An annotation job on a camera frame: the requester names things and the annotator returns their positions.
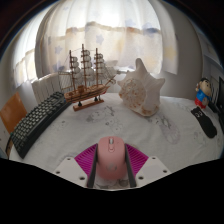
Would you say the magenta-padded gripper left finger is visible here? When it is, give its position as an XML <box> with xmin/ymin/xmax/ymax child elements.
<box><xmin>53</xmin><ymin>143</ymin><xmax>100</xmax><ymax>189</ymax></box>

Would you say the white wall shelf unit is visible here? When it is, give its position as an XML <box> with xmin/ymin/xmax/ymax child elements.
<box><xmin>199</xmin><ymin>33</ymin><xmax>224</xmax><ymax>78</ymax></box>

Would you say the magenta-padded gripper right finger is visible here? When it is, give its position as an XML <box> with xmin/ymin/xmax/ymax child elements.
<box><xmin>124</xmin><ymin>143</ymin><xmax>173</xmax><ymax>189</ymax></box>

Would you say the white printed tablecloth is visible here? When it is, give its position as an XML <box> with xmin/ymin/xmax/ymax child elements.
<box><xmin>9</xmin><ymin>92</ymin><xmax>224</xmax><ymax>191</ymax></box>

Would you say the black computer monitor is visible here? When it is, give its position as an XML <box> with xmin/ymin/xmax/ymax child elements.
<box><xmin>216</xmin><ymin>76</ymin><xmax>224</xmax><ymax>121</ymax></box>

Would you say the white star-print curtain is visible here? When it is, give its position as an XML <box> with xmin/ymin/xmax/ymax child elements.
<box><xmin>13</xmin><ymin>0</ymin><xmax>179</xmax><ymax>88</ymax></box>

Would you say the large white conch shell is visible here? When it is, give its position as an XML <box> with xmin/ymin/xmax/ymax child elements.
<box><xmin>117</xmin><ymin>57</ymin><xmax>166</xmax><ymax>118</ymax></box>

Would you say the wooden model sailing ship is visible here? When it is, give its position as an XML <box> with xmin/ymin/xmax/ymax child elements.
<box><xmin>58</xmin><ymin>43</ymin><xmax>118</xmax><ymax>112</ymax></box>

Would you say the wooden chair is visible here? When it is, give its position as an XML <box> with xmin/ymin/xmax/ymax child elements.
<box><xmin>0</xmin><ymin>92</ymin><xmax>28</xmax><ymax>158</ymax></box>

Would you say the pink computer mouse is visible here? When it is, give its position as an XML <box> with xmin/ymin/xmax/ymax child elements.
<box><xmin>96</xmin><ymin>135</ymin><xmax>128</xmax><ymax>181</ymax></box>

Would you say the white radiator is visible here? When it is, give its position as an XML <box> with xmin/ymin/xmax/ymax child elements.
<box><xmin>31</xmin><ymin>73</ymin><xmax>73</xmax><ymax>104</ymax></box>

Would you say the cartoon boy figurine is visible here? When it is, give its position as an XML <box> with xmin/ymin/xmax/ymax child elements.
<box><xmin>194</xmin><ymin>77</ymin><xmax>213</xmax><ymax>109</ymax></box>

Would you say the black computer keyboard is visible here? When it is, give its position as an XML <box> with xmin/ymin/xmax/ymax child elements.
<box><xmin>9</xmin><ymin>91</ymin><xmax>73</xmax><ymax>160</ymax></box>

